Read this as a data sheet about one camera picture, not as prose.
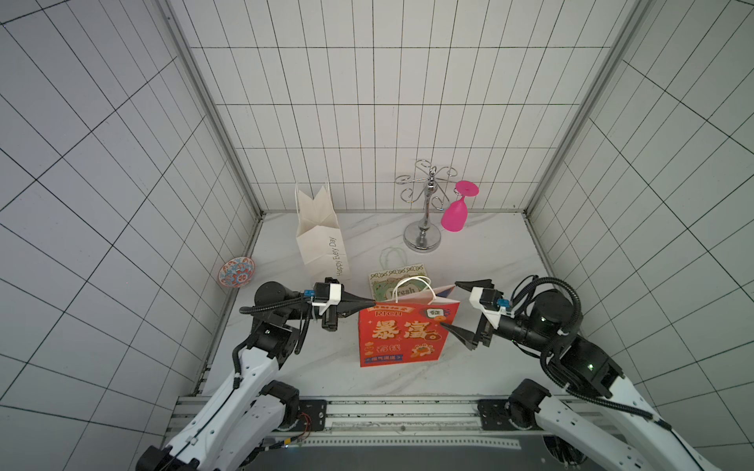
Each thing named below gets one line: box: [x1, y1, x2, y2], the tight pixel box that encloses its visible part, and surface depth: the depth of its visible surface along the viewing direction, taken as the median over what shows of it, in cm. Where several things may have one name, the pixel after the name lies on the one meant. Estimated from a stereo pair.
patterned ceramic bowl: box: [217, 256, 257, 288], surface depth 101 cm
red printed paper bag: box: [358, 284, 461, 368], surface depth 67 cm
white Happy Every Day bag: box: [294, 184, 351, 279], surface depth 89 cm
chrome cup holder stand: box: [394, 158, 459, 254], surface depth 100 cm
